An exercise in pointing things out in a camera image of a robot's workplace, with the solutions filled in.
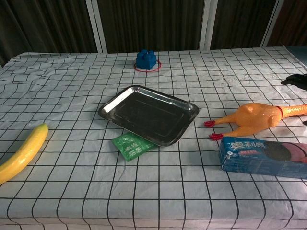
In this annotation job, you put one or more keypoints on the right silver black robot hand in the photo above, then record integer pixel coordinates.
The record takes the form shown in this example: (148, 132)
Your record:
(298, 81)

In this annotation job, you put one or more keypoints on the orange rubber chicken toy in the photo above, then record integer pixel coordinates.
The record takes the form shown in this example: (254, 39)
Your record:
(256, 116)

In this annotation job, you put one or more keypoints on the blue toy building brick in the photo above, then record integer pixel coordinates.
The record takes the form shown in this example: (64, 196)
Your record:
(145, 60)

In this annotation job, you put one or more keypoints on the blue Oreo cookie box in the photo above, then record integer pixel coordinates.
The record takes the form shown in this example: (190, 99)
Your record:
(254, 155)

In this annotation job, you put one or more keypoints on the stainless steel rectangular tray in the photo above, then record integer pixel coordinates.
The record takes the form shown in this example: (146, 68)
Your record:
(148, 115)

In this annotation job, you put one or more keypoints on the dark pleated curtain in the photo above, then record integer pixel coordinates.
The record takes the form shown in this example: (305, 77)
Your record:
(153, 24)

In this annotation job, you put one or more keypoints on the green sachet packet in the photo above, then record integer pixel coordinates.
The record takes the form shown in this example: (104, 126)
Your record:
(129, 147)

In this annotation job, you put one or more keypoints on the white black-grid tablecloth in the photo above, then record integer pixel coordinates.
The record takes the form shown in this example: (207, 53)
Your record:
(72, 196)

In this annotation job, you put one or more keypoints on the yellow banana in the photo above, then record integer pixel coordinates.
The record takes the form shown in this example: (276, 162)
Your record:
(24, 153)

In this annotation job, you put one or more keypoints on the white frame post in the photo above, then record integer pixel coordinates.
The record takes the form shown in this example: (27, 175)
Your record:
(272, 24)
(97, 26)
(207, 24)

